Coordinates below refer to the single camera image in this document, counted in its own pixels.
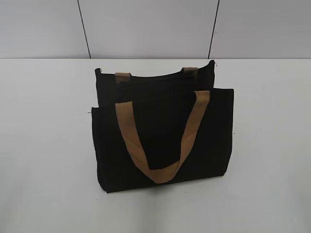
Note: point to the black canvas tote bag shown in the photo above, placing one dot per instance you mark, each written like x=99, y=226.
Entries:
x=150, y=131

